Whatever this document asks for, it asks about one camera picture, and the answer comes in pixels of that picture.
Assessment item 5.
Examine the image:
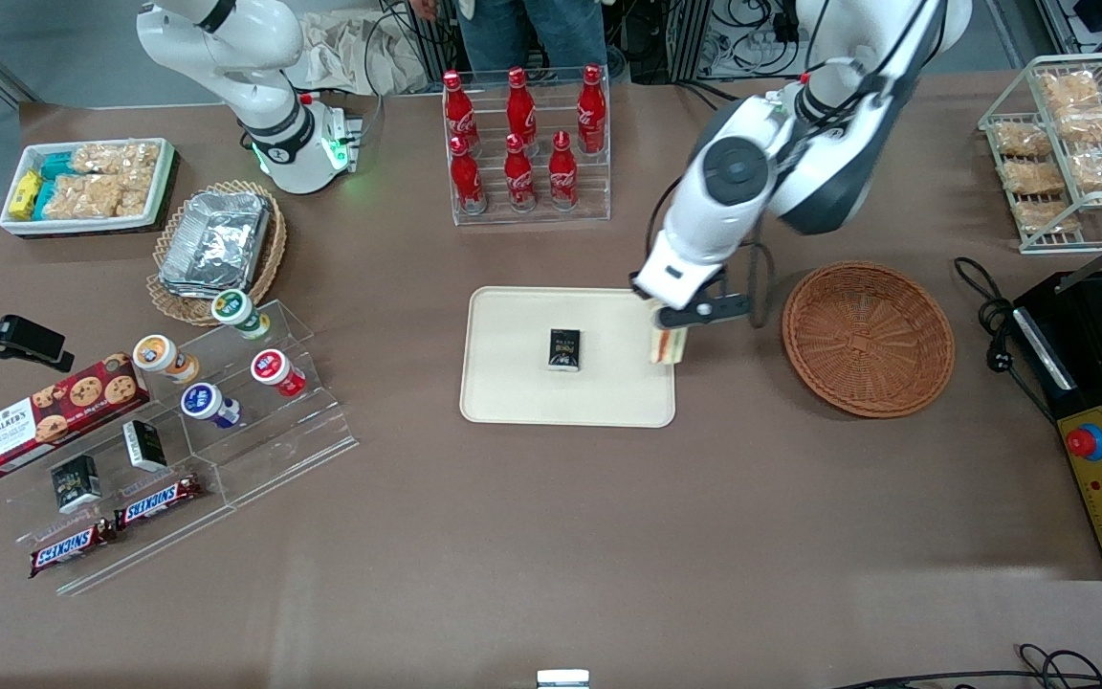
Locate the clear acrylic bottle rack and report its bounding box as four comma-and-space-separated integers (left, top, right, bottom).
442, 64, 611, 227

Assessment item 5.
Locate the light woven wicker basket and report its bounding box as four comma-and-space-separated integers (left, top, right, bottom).
145, 179, 289, 328

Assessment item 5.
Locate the black appliance with silver handle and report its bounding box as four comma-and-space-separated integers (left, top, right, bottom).
1009, 271, 1102, 583

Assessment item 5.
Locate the black power cable with plug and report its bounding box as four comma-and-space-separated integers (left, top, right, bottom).
952, 256, 1060, 423

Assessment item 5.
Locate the red yogurt cup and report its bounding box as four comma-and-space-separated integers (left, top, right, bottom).
250, 347, 308, 399

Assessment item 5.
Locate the person in blue jeans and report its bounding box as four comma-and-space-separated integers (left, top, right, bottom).
409, 0, 611, 79

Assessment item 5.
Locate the crumpled beige cloth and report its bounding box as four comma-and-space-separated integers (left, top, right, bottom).
287, 8, 430, 98

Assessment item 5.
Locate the blue yogurt cup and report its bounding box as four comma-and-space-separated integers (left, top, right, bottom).
180, 381, 243, 430

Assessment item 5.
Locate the round brown wicker basket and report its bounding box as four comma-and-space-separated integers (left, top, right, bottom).
782, 261, 956, 419

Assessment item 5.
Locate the green lid yogurt cup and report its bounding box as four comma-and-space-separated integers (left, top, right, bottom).
210, 288, 273, 342

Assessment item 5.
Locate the Snickers chocolate bar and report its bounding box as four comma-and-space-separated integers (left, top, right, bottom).
113, 473, 206, 531
29, 518, 120, 579

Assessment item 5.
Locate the red cola bottle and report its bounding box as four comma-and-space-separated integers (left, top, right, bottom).
506, 67, 539, 144
547, 131, 580, 211
449, 136, 488, 214
443, 70, 481, 146
503, 133, 538, 212
576, 63, 607, 155

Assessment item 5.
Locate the cream plastic tray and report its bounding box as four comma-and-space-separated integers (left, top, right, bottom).
459, 286, 676, 428

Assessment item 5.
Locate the white wire rack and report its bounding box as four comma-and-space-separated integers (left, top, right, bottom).
978, 51, 1102, 256

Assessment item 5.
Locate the triangular sandwich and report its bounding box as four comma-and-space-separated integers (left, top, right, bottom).
648, 323, 689, 368

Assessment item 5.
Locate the clear bag of puffed snacks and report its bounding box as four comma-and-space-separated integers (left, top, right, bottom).
70, 141, 162, 177
42, 172, 156, 220

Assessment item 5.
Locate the clear acrylic stepped stand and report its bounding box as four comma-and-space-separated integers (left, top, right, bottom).
0, 299, 360, 597

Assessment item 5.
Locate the white rectangular snack tray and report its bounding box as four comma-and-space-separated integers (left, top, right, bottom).
0, 138, 179, 238

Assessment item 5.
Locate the small black box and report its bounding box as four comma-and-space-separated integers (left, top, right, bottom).
121, 418, 169, 474
548, 328, 584, 371
50, 454, 103, 516

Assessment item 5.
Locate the stack of foil trays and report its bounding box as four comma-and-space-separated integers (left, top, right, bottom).
158, 190, 273, 300

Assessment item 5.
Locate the red Walkers cookie box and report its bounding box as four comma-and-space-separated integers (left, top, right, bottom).
0, 351, 153, 478

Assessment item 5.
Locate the orange yogurt cup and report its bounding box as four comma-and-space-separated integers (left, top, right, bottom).
132, 333, 200, 386

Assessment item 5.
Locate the yellow snack packet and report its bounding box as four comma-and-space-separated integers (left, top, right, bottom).
10, 169, 44, 222

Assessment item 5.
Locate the tangled black cable bundle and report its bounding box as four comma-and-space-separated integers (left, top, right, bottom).
673, 0, 803, 83

